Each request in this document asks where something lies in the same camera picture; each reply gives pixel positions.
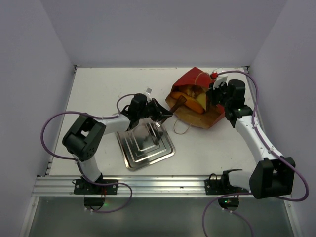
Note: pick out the yellow triangular sandwich bread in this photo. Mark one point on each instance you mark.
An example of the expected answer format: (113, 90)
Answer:
(202, 99)

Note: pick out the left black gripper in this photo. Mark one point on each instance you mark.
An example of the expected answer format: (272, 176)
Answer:
(160, 112)

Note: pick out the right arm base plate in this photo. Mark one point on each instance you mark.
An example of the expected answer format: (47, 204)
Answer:
(218, 185)

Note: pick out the long bread loaf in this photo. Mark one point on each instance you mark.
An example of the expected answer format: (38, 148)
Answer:
(191, 103)

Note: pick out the round flower bread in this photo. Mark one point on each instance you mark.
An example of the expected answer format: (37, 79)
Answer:
(192, 90)

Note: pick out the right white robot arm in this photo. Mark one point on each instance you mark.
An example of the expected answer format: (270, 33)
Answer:
(271, 177)

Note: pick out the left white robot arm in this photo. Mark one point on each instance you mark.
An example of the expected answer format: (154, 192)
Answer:
(84, 136)

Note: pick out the metal tray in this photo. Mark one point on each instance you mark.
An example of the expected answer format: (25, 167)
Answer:
(145, 145)

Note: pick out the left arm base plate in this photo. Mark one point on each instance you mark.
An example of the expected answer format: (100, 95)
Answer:
(83, 187)

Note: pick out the red paper bag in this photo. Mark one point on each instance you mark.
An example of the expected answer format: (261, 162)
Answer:
(209, 118)

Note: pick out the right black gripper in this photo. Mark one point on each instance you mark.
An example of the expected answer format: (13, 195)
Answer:
(216, 94)

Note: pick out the metal tongs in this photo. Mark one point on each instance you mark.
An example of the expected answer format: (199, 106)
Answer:
(180, 102)

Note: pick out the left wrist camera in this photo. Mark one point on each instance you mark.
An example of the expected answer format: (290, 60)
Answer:
(148, 91)

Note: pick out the aluminium mounting rail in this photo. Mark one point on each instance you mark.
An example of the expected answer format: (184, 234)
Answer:
(142, 186)

